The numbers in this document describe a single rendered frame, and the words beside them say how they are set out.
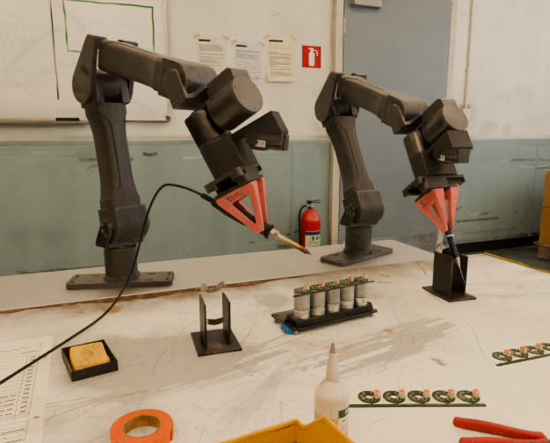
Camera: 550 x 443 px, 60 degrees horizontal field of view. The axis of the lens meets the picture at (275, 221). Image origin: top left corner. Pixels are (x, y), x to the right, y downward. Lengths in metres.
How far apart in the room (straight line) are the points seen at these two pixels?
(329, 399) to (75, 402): 0.29
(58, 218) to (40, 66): 0.90
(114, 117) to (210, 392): 0.56
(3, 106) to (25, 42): 0.39
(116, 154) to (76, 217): 2.34
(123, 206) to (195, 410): 0.48
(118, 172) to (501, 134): 4.06
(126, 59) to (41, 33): 2.38
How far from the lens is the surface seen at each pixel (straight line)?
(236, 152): 0.71
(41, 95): 3.22
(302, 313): 0.73
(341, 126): 1.17
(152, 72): 0.81
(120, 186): 0.94
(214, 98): 0.71
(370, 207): 1.11
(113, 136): 0.95
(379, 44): 3.86
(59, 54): 3.24
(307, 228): 3.46
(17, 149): 3.25
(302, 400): 0.57
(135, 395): 0.60
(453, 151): 0.89
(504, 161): 4.74
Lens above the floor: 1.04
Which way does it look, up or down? 10 degrees down
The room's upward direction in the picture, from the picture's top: straight up
